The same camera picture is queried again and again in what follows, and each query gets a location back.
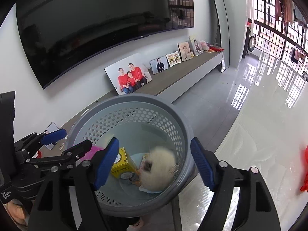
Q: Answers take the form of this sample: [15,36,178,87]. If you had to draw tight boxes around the pink shuttlecock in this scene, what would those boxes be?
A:
[80,146,103,162]

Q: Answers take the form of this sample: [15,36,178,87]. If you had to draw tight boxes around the yellow cardboard box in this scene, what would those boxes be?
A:
[111,148,139,182]

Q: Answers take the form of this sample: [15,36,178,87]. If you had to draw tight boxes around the red plastic bag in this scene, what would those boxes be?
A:
[300,146,308,193]

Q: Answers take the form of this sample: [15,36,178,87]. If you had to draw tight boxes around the beige plush toy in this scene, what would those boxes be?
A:
[139,146,178,193]

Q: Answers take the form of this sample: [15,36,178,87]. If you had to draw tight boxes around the grey perforated trash basket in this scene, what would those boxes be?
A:
[65,93,194,218]

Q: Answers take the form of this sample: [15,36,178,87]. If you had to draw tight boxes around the left hand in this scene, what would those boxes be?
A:
[4,200,30,227]

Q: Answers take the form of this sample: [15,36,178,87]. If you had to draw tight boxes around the red white small box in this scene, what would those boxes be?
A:
[32,150,42,159]

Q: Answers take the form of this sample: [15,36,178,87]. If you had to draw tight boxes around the large family photo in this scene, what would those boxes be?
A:
[105,53,152,95]

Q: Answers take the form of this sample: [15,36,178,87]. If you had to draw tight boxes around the wooden tv console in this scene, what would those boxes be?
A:
[40,52,223,157]

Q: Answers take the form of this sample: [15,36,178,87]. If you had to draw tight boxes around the red packet on console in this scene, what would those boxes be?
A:
[210,45,224,52]

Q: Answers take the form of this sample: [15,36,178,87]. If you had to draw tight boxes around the pink plush toy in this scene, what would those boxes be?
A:
[200,41,210,52]

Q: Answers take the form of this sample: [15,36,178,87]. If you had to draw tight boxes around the standing mirror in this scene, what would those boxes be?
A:
[213,0,230,72]

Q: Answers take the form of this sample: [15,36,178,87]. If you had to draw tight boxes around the small portrait photo frame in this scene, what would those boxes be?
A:
[42,122,59,150]

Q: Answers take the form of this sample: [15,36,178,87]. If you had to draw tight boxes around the man portrait photo frame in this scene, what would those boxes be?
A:
[150,56,169,74]

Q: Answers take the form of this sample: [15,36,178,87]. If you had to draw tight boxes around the black wall television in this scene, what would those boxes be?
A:
[16,0,194,88]

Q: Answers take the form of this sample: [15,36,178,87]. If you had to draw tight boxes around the collage photo frame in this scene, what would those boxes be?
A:
[166,51,182,67]

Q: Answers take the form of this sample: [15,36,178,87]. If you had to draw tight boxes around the baby photo frame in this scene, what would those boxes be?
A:
[177,42,192,62]

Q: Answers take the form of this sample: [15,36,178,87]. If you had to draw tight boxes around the child photo frame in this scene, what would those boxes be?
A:
[189,35,203,56]

